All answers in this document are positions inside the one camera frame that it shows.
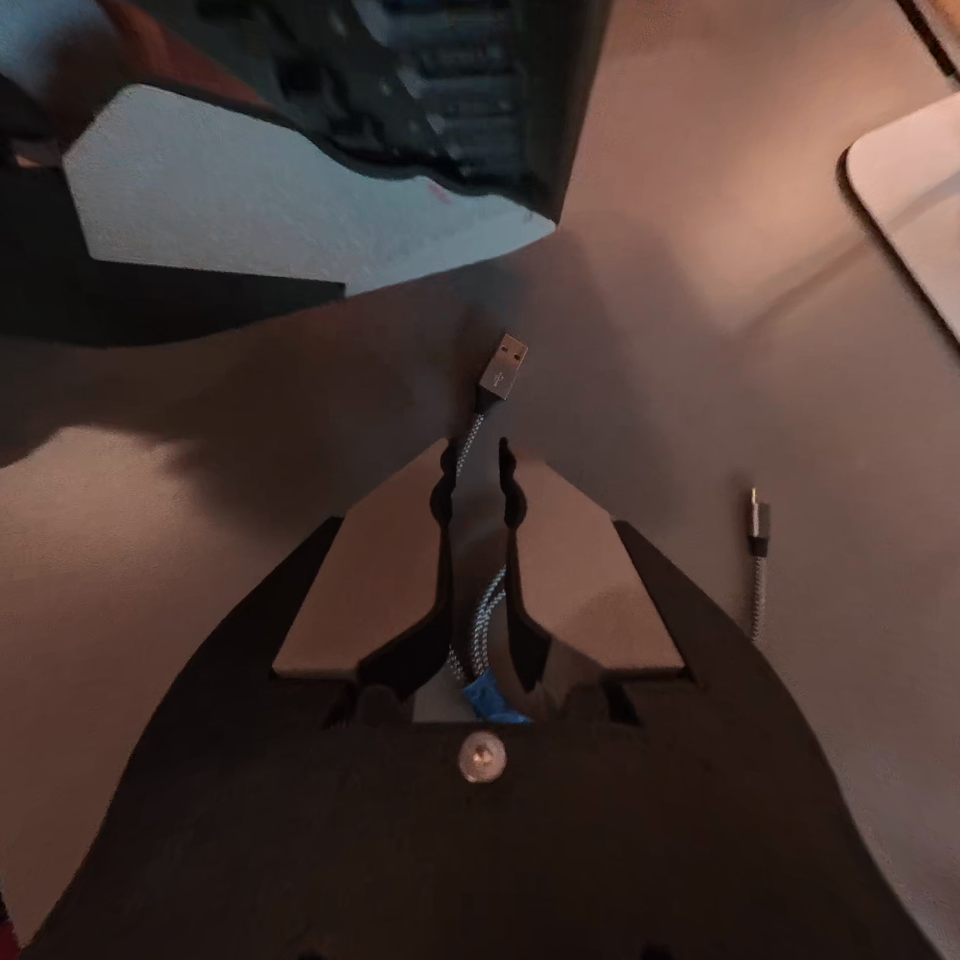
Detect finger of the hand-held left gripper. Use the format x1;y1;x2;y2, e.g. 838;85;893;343
62;82;558;295

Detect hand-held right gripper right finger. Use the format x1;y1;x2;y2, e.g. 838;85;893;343
498;438;686;695

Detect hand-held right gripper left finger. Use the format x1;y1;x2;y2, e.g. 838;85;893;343
271;438;457;702

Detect braided grey cable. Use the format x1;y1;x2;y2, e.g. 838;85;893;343
448;333;772;725

